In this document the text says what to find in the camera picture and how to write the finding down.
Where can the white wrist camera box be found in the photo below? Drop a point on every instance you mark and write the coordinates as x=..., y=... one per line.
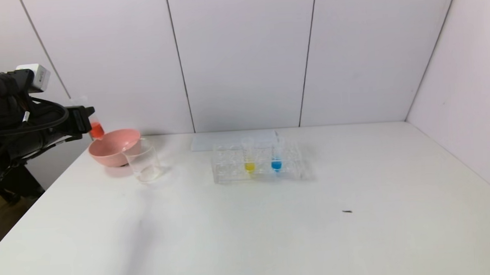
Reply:
x=38, y=77

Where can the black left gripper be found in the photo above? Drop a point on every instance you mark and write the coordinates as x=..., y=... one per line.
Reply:
x=77, y=120

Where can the clear acrylic test tube rack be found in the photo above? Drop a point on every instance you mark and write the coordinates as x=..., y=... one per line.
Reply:
x=230, y=167

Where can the white paper sheet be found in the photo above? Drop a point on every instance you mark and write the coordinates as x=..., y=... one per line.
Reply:
x=205, y=141

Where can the test tube with yellow pigment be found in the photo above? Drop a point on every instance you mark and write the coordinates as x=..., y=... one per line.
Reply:
x=250, y=166

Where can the clear glass beaker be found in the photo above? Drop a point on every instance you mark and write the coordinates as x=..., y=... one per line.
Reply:
x=146, y=170

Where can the pink plastic bowl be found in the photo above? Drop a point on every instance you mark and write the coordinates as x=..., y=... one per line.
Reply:
x=111, y=153

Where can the test tube with blue pigment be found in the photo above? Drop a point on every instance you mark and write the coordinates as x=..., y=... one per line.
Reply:
x=276, y=164

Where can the test tube with red pigment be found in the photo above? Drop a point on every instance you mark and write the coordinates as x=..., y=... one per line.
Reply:
x=97, y=130

